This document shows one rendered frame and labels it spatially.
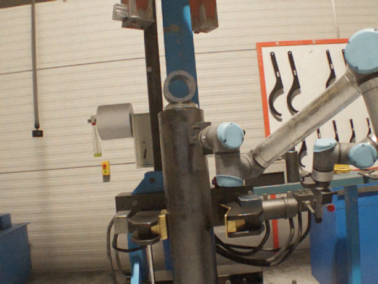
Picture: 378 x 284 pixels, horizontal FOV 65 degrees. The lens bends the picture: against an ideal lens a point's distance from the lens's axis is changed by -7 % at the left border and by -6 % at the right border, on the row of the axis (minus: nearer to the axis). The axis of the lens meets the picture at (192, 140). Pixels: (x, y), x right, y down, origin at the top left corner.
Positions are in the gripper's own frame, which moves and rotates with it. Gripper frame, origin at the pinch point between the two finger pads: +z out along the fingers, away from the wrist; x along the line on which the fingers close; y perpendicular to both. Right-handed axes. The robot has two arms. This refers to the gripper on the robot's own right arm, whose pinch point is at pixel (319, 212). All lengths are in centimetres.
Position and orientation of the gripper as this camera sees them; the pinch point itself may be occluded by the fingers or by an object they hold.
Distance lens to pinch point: 150.1
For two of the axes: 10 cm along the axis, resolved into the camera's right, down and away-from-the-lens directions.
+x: -0.4, -3.2, 9.5
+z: 0.8, 9.4, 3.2
